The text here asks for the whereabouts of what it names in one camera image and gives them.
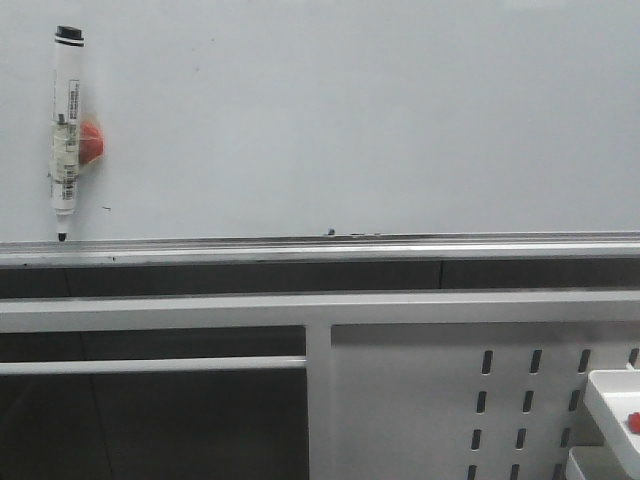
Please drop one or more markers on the white lower tray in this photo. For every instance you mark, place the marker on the white lower tray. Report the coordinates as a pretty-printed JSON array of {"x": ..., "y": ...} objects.
[{"x": 593, "y": 463}]

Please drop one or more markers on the whiteboard with aluminium frame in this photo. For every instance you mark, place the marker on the whiteboard with aluminium frame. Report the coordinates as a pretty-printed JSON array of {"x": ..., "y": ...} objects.
[{"x": 337, "y": 129}]

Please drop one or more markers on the red capped marker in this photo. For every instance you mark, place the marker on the red capped marker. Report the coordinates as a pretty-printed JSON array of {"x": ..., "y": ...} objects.
[{"x": 633, "y": 422}]

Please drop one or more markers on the red round magnet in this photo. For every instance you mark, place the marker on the red round magnet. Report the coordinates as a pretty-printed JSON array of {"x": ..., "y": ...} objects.
[{"x": 91, "y": 145}]

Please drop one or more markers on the white upper marker tray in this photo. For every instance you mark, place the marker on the white upper marker tray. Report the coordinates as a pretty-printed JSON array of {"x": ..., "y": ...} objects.
[{"x": 610, "y": 397}]

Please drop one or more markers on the white whiteboard marker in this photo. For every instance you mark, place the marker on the white whiteboard marker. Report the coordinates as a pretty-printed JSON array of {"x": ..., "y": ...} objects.
[{"x": 64, "y": 166}]

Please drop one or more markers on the white metal stand frame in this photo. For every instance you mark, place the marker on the white metal stand frame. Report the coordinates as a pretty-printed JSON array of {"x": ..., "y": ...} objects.
[{"x": 222, "y": 387}]

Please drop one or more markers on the white perforated pegboard panel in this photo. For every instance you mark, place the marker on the white perforated pegboard panel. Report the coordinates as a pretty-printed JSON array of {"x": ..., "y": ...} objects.
[{"x": 467, "y": 401}]

